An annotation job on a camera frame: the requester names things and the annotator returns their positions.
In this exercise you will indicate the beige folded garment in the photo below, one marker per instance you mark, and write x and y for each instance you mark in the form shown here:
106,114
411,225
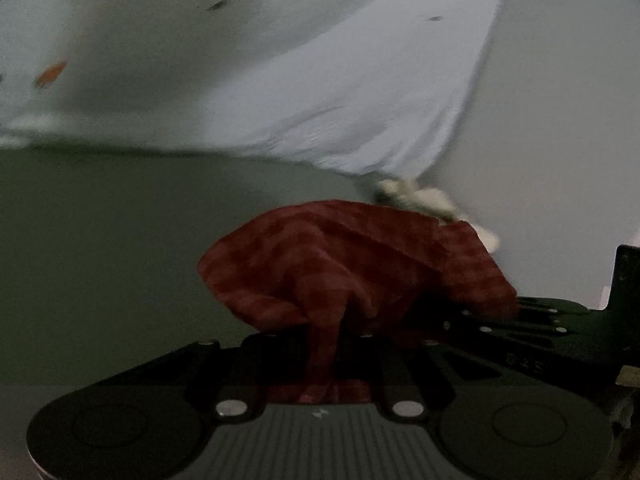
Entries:
407,195

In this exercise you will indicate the red checkered cloth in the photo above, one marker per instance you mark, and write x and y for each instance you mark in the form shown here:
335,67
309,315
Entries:
334,266

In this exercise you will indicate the white carrot-print bedsheet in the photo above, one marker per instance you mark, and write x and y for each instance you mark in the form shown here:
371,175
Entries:
355,86

